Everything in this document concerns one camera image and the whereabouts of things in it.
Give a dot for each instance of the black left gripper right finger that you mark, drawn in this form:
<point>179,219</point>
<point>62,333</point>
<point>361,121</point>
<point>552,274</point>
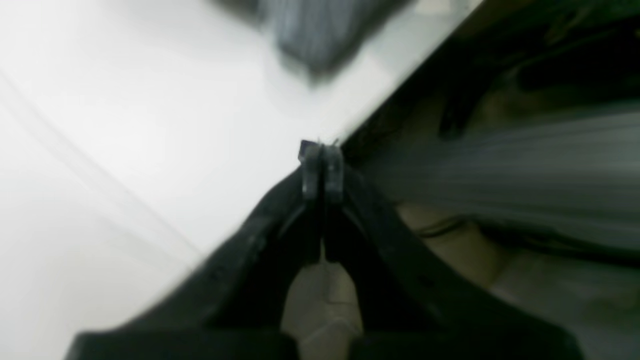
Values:
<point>413,305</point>

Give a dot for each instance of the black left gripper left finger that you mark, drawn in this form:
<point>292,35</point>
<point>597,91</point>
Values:
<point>230,308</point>

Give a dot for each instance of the dark grey t-shirt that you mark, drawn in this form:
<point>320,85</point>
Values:
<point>319,35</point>

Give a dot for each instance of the grey aluminium frame rail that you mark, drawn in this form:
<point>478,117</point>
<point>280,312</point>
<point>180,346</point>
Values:
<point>578,175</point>

